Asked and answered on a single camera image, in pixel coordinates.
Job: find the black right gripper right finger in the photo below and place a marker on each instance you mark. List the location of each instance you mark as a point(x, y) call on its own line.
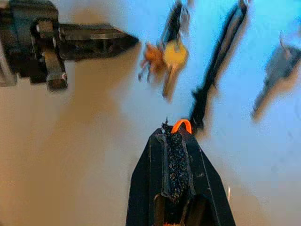
point(204, 188)

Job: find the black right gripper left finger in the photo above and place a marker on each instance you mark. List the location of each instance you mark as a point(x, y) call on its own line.
point(148, 179)

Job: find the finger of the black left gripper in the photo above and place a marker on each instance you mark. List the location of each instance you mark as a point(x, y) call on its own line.
point(94, 42)

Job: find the orange key loop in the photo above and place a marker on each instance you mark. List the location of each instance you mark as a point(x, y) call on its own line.
point(181, 122)

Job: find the key bunch with gold key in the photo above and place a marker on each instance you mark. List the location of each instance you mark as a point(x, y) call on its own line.
point(175, 55)

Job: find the dark short key bunch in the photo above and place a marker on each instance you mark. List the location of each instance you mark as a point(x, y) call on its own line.
point(279, 68)

